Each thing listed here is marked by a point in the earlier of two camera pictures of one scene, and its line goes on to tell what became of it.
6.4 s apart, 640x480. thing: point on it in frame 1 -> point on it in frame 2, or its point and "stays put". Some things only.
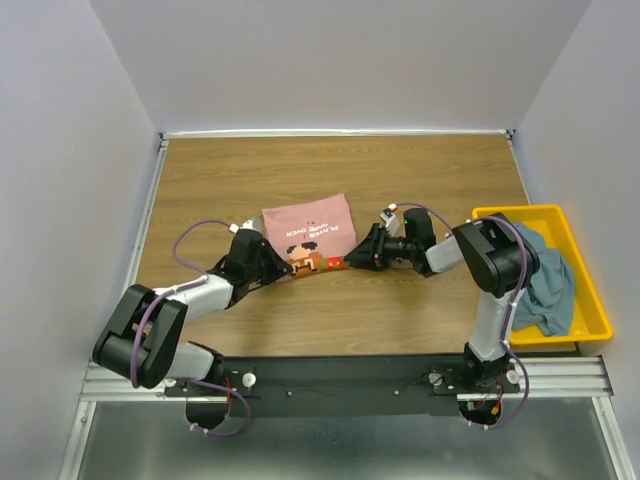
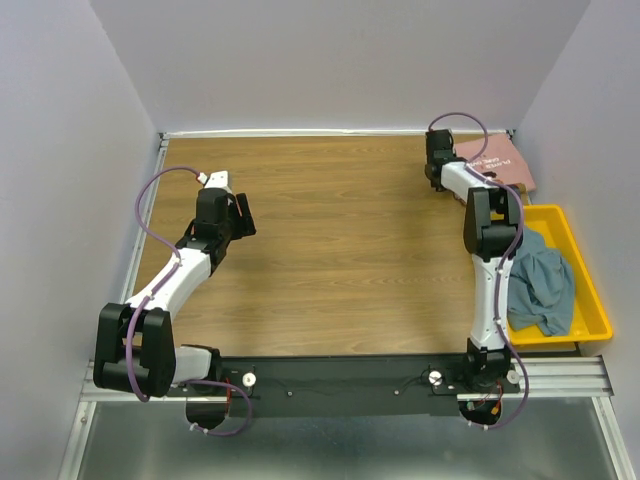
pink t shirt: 313,236 -> 500,157
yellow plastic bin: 590,321 stays put
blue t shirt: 548,304 stays put
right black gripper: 370,253 -> 451,154
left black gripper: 278,266 -> 246,225
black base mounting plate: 341,385 stays put
